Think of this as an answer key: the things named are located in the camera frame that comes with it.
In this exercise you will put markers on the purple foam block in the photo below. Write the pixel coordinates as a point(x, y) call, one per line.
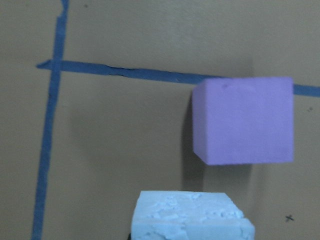
point(243, 120)

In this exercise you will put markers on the light blue foam block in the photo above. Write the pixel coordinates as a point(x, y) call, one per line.
point(188, 215)

